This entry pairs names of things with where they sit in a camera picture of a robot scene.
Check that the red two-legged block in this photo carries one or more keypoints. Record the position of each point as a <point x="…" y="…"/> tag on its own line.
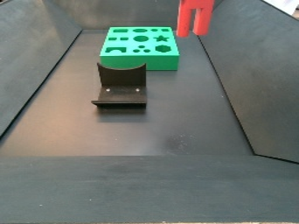
<point x="194" y="17"/>

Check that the green shape sorting board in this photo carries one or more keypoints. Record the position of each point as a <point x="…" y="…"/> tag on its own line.
<point x="133" y="46"/>

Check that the black curved holder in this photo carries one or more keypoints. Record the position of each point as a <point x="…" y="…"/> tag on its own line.
<point x="122" y="86"/>

